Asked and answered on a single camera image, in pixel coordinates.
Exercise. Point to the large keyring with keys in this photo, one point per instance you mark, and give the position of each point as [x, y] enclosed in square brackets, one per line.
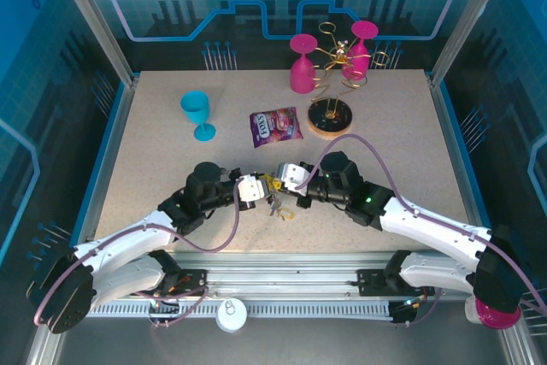
[273, 207]

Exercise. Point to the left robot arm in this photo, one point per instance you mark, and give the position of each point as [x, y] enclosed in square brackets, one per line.
[124, 237]

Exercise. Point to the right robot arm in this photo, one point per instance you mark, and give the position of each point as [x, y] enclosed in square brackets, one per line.
[427, 224]

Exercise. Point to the purple candy bag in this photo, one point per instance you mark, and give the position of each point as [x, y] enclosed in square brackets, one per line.
[275, 125]

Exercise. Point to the blue plastic goblet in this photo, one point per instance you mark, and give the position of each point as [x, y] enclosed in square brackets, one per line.
[195, 106]

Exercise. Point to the pink plastic goblet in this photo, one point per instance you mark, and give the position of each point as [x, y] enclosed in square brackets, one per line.
[364, 31]
[301, 78]

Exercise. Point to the white round lid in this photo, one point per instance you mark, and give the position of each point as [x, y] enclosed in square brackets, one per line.
[231, 318]

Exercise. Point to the pink and white cup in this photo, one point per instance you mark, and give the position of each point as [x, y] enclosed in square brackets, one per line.
[495, 320]

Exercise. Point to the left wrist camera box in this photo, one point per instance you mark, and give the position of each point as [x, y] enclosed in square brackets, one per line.
[251, 189]

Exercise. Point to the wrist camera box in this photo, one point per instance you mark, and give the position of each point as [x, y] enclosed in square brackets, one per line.
[251, 189]
[295, 174]

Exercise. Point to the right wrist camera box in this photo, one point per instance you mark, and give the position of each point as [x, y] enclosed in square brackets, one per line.
[295, 174]

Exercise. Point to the aluminium frame beam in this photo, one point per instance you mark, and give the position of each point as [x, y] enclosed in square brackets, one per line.
[278, 271]

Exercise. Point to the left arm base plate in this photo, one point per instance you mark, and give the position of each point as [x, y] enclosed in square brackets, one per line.
[194, 281]

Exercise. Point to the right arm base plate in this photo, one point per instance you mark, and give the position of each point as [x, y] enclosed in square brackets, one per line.
[369, 281]

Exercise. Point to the aluminium frame post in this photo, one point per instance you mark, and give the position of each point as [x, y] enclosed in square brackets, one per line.
[470, 10]
[98, 19]

